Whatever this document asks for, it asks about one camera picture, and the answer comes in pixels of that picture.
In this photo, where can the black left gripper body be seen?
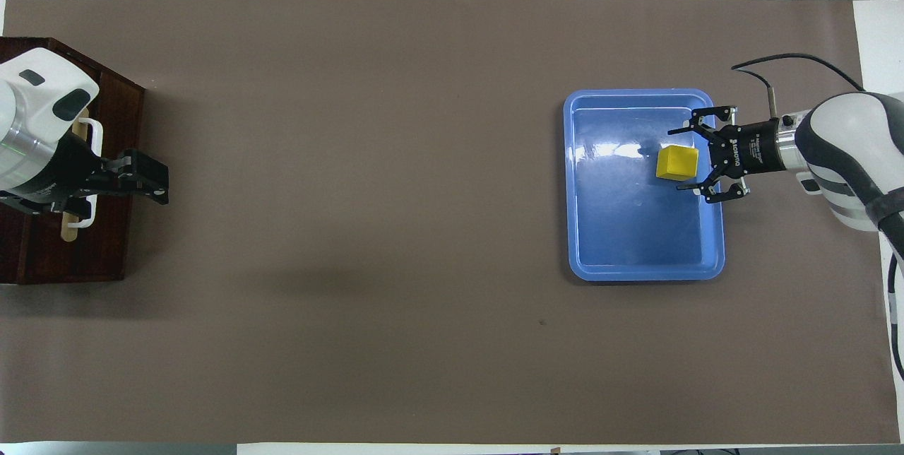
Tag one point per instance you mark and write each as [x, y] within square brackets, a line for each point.
[67, 179]

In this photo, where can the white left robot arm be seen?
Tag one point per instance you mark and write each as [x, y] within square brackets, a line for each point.
[35, 102]

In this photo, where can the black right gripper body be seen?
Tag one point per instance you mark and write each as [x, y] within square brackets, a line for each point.
[752, 150]

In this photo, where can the blue plastic tray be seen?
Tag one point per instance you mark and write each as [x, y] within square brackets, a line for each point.
[635, 229]

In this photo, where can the dark wooden cabinet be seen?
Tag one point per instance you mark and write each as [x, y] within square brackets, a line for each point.
[120, 243]

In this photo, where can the brown table mat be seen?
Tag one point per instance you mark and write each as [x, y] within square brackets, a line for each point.
[395, 193]

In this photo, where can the yellow cube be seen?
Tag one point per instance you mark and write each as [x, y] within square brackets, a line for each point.
[676, 162]

